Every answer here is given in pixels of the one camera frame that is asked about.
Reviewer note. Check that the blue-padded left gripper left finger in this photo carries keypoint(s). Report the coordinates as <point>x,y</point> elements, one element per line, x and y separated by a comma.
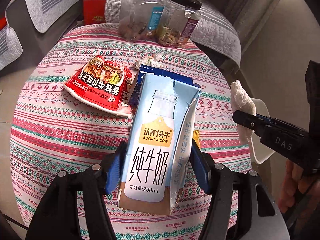
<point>56,216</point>

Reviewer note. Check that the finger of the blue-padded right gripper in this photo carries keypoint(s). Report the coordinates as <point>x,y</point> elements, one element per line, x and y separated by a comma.
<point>258,122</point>

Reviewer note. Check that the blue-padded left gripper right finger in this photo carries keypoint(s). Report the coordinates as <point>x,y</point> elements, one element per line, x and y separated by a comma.
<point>240,207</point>

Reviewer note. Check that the light blue milk carton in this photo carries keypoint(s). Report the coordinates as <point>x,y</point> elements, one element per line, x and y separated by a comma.
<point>158,148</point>

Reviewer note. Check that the red instant noodle cup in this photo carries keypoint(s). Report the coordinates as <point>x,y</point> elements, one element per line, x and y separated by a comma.
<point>102,84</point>

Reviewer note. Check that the dark blue cardboard box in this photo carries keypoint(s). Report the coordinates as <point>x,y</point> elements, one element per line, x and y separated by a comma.
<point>155,74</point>

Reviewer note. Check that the yellow snack wrapper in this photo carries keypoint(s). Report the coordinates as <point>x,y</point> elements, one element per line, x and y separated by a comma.
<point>196,137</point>

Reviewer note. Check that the person's right hand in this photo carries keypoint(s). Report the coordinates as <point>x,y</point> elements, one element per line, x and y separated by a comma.
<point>292,182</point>

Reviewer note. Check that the patterned woven tablecloth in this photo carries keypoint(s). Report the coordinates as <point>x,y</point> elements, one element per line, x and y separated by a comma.
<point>52,131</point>

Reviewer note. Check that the clear jar purple label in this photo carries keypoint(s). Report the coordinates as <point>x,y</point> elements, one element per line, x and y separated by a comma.
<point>178,21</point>

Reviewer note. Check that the clear jar teal label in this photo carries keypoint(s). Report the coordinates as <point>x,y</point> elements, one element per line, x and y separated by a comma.
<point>139,19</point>

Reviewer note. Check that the grey sofa with quilted cover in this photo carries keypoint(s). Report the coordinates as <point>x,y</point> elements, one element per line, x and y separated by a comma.
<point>33,28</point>

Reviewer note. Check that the red and white bag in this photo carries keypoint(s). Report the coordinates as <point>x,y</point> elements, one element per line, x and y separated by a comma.
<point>93,11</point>

